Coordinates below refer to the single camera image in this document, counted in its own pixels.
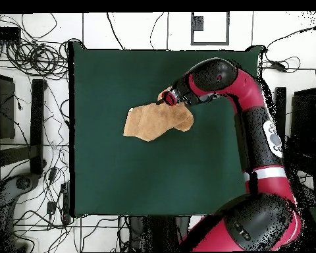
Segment grey chair base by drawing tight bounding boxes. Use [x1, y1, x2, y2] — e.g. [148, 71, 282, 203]
[0, 173, 41, 253]

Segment large black case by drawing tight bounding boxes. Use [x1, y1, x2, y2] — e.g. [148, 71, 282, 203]
[288, 88, 316, 157]

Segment curved black cable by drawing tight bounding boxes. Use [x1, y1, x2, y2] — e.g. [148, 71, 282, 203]
[106, 11, 126, 51]

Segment dark grey square frame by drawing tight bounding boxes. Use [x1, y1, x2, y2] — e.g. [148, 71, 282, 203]
[190, 11, 230, 46]

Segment black monitor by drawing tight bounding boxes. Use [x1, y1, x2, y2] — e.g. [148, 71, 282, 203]
[0, 72, 16, 140]

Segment black cable coil bundle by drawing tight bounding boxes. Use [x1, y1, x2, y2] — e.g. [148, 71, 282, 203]
[5, 38, 81, 80]

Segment small black power adapter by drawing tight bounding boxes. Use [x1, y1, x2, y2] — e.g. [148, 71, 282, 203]
[46, 201, 58, 215]

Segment flat black box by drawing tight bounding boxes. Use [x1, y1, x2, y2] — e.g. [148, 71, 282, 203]
[0, 26, 22, 42]

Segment dark green table cloth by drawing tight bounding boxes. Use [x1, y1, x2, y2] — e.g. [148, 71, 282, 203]
[68, 42, 263, 219]

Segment black inline power adapter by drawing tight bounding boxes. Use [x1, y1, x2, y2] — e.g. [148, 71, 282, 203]
[269, 60, 288, 73]

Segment black power strip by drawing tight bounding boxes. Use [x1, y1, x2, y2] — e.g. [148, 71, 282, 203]
[59, 181, 72, 225]

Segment tan terry towel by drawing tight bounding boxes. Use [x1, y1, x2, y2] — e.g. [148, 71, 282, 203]
[122, 86, 195, 142]

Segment long black bar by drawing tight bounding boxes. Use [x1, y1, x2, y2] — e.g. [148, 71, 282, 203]
[29, 78, 47, 175]

